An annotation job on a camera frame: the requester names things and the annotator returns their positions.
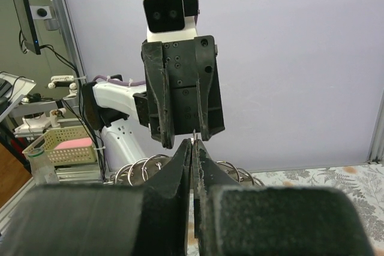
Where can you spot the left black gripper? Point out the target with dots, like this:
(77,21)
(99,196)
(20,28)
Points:
(182,91)

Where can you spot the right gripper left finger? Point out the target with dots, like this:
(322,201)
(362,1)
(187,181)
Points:
(100,219)

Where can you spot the black monitor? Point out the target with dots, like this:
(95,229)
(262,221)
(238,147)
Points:
(27,34)

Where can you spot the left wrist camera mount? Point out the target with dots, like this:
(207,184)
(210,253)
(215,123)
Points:
(171,20)

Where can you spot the cream plastic basket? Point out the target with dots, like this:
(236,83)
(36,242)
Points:
(65,146)

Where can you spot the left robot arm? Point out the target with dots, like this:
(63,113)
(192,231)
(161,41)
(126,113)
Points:
(108,102)

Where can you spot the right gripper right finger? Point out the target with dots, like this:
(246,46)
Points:
(231,219)

